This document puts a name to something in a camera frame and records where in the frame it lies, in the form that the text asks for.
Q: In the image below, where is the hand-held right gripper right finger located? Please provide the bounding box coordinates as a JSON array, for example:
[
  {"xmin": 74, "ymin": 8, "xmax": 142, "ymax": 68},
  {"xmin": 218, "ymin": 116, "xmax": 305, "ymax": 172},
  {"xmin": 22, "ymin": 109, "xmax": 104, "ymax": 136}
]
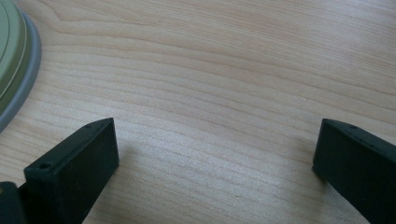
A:
[{"xmin": 312, "ymin": 118, "xmax": 396, "ymax": 224}]

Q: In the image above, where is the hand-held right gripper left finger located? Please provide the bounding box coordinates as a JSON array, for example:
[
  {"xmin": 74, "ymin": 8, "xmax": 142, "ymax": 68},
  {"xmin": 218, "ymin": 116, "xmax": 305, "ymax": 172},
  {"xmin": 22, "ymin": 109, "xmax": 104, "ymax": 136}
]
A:
[{"xmin": 19, "ymin": 117, "xmax": 120, "ymax": 224}]

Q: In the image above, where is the green round plate grey rim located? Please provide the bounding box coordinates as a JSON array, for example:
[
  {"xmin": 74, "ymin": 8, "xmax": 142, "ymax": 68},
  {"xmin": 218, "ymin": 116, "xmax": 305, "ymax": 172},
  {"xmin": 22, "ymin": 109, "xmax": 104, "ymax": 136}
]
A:
[{"xmin": 0, "ymin": 0, "xmax": 43, "ymax": 134}]

